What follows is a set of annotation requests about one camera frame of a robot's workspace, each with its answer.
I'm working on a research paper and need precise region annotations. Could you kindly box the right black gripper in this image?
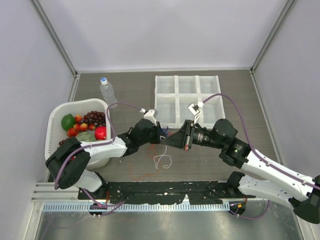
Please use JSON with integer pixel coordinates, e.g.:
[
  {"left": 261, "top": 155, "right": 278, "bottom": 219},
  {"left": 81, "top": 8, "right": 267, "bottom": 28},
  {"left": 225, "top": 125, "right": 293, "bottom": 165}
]
[{"left": 161, "top": 119, "right": 225, "bottom": 151}]

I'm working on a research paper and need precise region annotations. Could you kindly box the white wire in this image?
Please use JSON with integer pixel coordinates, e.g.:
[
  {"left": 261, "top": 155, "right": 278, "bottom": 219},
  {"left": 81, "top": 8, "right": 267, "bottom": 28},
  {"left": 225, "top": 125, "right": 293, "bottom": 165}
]
[{"left": 152, "top": 136, "right": 173, "bottom": 170}]

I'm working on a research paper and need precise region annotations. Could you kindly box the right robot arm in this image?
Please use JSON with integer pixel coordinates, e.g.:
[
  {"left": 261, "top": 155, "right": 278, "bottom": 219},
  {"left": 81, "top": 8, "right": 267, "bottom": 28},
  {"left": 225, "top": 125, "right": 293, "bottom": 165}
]
[{"left": 161, "top": 118, "right": 320, "bottom": 224}]

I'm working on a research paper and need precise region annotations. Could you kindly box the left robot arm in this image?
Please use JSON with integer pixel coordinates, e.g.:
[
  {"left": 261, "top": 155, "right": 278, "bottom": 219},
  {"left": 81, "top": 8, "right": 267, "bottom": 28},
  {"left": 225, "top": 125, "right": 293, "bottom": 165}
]
[{"left": 45, "top": 119, "right": 165, "bottom": 200}]

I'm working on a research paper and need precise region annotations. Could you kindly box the red apple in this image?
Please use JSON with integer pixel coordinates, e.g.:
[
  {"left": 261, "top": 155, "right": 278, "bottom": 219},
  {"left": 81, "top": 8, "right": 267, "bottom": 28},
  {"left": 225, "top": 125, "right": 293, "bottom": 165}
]
[{"left": 94, "top": 126, "right": 107, "bottom": 141}]

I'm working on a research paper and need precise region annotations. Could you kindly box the white six-compartment organizer tray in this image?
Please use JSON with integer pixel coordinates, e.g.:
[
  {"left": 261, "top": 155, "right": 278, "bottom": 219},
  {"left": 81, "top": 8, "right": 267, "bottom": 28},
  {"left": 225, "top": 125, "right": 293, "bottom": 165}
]
[{"left": 154, "top": 75, "right": 221, "bottom": 129}]

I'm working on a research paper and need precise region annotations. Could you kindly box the purple grape bunch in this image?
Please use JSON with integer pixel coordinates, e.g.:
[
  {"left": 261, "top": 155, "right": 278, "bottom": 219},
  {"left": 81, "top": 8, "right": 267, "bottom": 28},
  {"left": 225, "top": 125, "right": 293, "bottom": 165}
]
[{"left": 79, "top": 111, "right": 106, "bottom": 128}]

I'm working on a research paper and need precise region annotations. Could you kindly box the green melon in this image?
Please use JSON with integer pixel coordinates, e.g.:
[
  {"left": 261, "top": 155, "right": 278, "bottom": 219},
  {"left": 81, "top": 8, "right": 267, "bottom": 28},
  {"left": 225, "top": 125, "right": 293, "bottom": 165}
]
[{"left": 75, "top": 132, "right": 97, "bottom": 142}]

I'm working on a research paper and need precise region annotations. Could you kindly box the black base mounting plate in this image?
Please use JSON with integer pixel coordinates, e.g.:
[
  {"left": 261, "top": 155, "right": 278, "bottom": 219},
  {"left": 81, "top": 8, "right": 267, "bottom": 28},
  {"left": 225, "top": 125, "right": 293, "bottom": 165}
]
[{"left": 90, "top": 181, "right": 255, "bottom": 205}]

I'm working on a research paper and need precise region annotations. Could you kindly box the clear plastic water bottle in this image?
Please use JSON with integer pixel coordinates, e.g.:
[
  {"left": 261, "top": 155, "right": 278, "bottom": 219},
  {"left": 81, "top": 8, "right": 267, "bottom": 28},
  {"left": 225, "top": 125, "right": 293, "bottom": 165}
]
[{"left": 100, "top": 77, "right": 117, "bottom": 109}]

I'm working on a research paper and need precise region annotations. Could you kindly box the green lime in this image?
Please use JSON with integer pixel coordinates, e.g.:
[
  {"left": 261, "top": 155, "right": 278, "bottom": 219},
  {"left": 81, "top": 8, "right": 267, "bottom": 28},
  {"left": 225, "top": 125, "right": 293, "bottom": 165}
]
[{"left": 61, "top": 113, "right": 76, "bottom": 132}]

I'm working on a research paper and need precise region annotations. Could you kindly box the dark red grape bunch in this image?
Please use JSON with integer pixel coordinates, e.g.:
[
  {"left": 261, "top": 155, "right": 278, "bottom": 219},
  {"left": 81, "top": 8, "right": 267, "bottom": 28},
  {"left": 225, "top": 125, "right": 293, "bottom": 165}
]
[{"left": 58, "top": 139, "right": 68, "bottom": 146}]

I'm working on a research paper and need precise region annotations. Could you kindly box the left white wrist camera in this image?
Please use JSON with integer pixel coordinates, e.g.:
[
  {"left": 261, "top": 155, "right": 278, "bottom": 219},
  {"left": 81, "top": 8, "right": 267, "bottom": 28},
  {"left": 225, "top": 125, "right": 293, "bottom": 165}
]
[{"left": 139, "top": 108, "right": 158, "bottom": 126}]

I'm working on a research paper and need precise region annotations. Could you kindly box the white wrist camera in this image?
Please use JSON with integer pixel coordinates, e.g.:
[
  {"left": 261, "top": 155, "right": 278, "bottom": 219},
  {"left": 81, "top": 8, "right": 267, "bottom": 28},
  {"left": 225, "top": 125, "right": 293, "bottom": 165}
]
[
  {"left": 139, "top": 108, "right": 158, "bottom": 126},
  {"left": 187, "top": 101, "right": 204, "bottom": 124}
]

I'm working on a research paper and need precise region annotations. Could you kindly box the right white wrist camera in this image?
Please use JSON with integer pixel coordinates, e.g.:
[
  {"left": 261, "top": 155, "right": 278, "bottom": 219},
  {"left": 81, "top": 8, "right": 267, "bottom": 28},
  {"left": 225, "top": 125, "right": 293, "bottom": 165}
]
[{"left": 187, "top": 101, "right": 204, "bottom": 124}]

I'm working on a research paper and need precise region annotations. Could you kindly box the white slotted cable duct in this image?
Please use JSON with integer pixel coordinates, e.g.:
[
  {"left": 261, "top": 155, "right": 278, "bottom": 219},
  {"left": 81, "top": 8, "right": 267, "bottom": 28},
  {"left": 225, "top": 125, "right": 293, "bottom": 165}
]
[{"left": 42, "top": 202, "right": 230, "bottom": 212}]

